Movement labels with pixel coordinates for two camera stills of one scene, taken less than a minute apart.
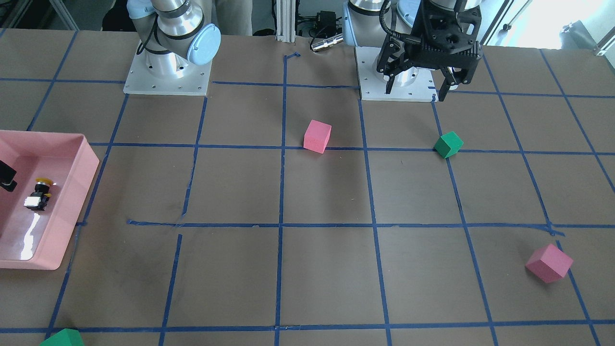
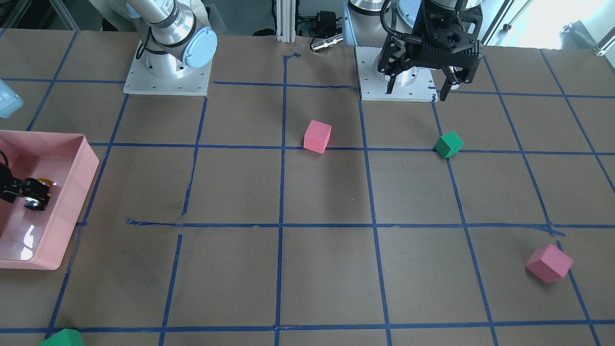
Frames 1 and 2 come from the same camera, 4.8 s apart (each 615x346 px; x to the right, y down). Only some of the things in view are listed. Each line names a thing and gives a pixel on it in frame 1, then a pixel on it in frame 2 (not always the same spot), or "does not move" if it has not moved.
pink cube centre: [316, 136] does not move
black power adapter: [326, 23] does not move
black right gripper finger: [7, 174] to [10, 188]
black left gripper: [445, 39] does not move
